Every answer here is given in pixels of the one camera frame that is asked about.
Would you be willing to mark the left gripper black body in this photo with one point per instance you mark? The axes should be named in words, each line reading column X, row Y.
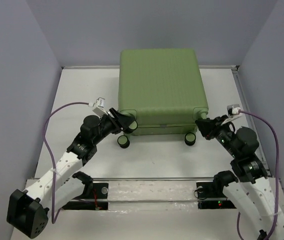
column 108, row 125

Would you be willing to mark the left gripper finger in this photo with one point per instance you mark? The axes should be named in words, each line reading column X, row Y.
column 114, row 119
column 127, row 123

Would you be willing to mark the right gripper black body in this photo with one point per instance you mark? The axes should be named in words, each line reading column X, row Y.
column 223, row 133

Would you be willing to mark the green suitcase with blue lining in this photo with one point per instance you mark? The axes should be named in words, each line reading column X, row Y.
column 163, row 89

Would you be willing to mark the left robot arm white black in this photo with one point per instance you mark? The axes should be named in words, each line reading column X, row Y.
column 31, row 209

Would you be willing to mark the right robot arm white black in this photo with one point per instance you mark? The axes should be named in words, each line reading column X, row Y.
column 247, row 184

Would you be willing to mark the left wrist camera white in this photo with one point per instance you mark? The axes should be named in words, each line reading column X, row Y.
column 98, row 107

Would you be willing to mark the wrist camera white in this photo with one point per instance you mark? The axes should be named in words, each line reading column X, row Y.
column 234, row 112
column 98, row 107

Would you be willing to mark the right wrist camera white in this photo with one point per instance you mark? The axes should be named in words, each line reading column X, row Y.
column 234, row 112

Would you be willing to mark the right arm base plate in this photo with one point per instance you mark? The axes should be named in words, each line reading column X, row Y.
column 210, row 199

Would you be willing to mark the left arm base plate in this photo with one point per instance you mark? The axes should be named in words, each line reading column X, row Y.
column 94, row 199

